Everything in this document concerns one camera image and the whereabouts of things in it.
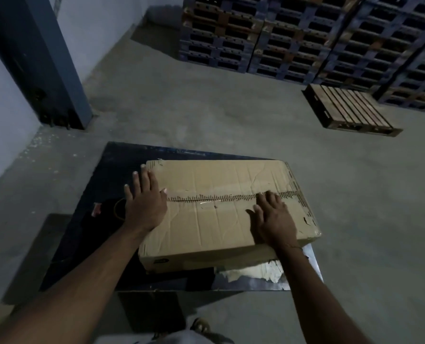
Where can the dark blue steel column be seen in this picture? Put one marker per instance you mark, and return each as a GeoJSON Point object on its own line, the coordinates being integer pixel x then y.
{"type": "Point", "coordinates": [37, 60]}

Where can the person's right thumb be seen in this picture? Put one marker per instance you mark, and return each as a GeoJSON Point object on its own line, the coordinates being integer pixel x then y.
{"type": "Point", "coordinates": [252, 217]}

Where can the large brown cardboard box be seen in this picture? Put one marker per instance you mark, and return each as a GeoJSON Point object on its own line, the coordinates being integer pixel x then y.
{"type": "Point", "coordinates": [216, 218]}

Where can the stack of blue pallets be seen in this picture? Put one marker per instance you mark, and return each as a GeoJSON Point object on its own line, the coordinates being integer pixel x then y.
{"type": "Point", "coordinates": [294, 42]}
{"type": "Point", "coordinates": [373, 50]}
{"type": "Point", "coordinates": [416, 89]}
{"type": "Point", "coordinates": [219, 35]}

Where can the person's left forearm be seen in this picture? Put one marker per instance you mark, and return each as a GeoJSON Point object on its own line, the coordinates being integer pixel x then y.
{"type": "Point", "coordinates": [72, 283]}

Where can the torn paper scrap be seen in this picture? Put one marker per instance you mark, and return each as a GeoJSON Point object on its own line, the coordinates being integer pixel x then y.
{"type": "Point", "coordinates": [255, 271]}

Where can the person's right little finger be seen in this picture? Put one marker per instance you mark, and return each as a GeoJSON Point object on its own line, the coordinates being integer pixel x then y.
{"type": "Point", "coordinates": [283, 207]}

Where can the person's right hand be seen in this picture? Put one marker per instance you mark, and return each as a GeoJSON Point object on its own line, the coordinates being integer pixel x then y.
{"type": "Point", "coordinates": [276, 223]}

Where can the person's left hand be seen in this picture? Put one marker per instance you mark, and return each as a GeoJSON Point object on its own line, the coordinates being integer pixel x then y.
{"type": "Point", "coordinates": [145, 207]}

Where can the person's grey clothing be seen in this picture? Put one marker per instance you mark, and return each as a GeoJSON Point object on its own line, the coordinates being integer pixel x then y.
{"type": "Point", "coordinates": [183, 338]}

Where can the person's left thumb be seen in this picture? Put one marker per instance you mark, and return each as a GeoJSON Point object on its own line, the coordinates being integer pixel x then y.
{"type": "Point", "coordinates": [163, 197]}

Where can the dark metal work table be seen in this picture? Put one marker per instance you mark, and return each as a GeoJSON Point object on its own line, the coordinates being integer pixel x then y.
{"type": "Point", "coordinates": [101, 182]}

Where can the brown wooden pallet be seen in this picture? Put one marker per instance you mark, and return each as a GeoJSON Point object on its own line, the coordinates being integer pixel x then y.
{"type": "Point", "coordinates": [348, 109]}

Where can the tape roll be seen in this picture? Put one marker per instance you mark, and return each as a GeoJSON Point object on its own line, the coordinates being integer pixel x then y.
{"type": "Point", "coordinates": [119, 209]}

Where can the person's right forearm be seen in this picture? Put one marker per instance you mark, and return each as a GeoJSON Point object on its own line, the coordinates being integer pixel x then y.
{"type": "Point", "coordinates": [316, 297]}

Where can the thin wrist thread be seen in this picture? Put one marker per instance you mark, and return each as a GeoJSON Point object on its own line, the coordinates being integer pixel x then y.
{"type": "Point", "coordinates": [294, 247]}

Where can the person's left middle finger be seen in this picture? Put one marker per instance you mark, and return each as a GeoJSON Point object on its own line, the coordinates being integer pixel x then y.
{"type": "Point", "coordinates": [145, 179]}

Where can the person's left little finger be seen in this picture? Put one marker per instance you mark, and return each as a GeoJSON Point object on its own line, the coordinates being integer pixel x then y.
{"type": "Point", "coordinates": [129, 195]}

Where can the person's shoe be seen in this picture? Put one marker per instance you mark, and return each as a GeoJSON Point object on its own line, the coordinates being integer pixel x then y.
{"type": "Point", "coordinates": [200, 325]}

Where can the person's right middle finger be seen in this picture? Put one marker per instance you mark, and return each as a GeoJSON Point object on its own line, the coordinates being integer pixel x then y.
{"type": "Point", "coordinates": [268, 200]}

